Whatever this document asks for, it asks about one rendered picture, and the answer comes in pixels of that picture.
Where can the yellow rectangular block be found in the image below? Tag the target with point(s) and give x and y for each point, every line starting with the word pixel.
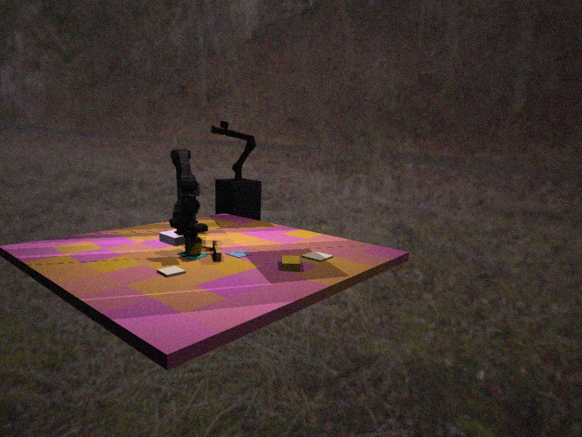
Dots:
pixel 290 263

